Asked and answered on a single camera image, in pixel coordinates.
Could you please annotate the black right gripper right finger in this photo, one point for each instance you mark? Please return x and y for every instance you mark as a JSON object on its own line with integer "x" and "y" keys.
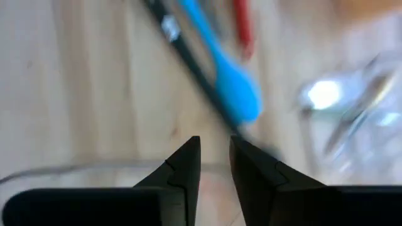
{"x": 298, "y": 207}

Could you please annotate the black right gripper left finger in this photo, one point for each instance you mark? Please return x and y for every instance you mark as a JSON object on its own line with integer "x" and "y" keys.
{"x": 125, "y": 207}

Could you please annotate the blue silicone spoon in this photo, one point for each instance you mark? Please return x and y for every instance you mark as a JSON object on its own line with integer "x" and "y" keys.
{"x": 235, "y": 88}

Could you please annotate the black slotted nylon spoon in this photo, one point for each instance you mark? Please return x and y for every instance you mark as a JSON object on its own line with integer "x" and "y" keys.
{"x": 188, "y": 53}

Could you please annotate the clear plastic storage bin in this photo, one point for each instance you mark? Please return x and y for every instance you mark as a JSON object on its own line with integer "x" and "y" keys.
{"x": 361, "y": 157}

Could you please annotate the orange plastic bin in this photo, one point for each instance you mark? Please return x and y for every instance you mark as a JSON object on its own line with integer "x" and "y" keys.
{"x": 370, "y": 4}

